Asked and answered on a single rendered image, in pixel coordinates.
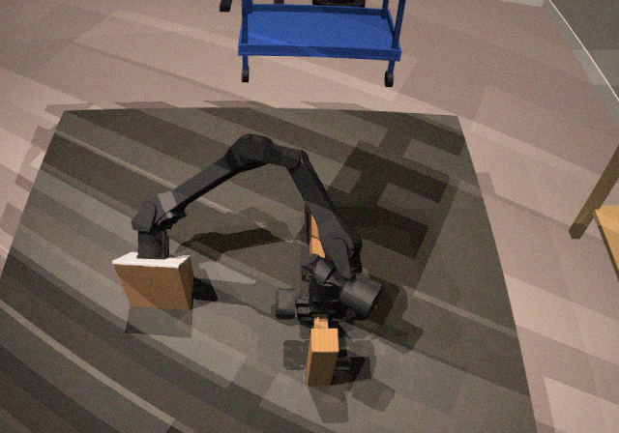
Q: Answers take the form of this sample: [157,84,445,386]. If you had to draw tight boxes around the wooden headboard post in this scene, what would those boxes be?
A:
[307,329,339,386]

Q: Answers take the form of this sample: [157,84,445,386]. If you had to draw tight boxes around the wooden side rail with steel hooks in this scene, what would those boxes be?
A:
[309,209,328,329]

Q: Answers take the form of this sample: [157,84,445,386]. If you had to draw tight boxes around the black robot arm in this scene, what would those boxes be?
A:
[132,133,383,318]

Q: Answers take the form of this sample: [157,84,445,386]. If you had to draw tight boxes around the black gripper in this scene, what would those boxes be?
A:
[276,287,368,325]

